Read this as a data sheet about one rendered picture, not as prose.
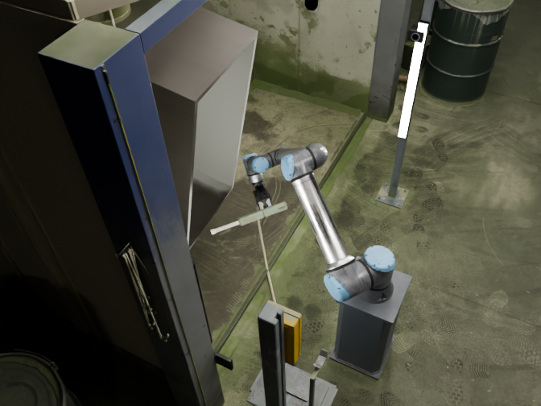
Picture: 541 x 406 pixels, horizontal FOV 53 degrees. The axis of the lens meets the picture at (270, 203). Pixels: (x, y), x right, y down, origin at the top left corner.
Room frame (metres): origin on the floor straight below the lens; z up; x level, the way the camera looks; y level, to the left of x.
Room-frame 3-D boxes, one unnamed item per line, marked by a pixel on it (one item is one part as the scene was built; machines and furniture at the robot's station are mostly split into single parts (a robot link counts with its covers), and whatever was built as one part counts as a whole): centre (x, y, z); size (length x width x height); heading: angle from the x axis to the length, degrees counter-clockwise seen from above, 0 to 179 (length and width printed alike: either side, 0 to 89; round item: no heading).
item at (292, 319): (0.87, -0.01, 1.42); 0.12 x 0.06 x 0.26; 60
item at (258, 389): (0.95, -0.05, 0.78); 0.31 x 0.23 x 0.01; 60
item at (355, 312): (1.54, -0.51, 0.32); 0.31 x 0.31 x 0.64; 60
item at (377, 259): (1.54, -0.50, 0.83); 0.17 x 0.15 x 0.18; 116
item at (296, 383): (0.97, -0.06, 0.95); 0.26 x 0.15 x 0.32; 60
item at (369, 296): (1.54, -0.51, 0.69); 0.19 x 0.19 x 0.10
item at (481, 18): (4.07, -1.71, 0.44); 0.59 x 0.58 x 0.89; 165
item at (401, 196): (2.76, -0.91, 0.01); 0.20 x 0.20 x 0.01; 60
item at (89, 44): (1.22, 0.43, 1.14); 0.18 x 0.18 x 2.29; 60
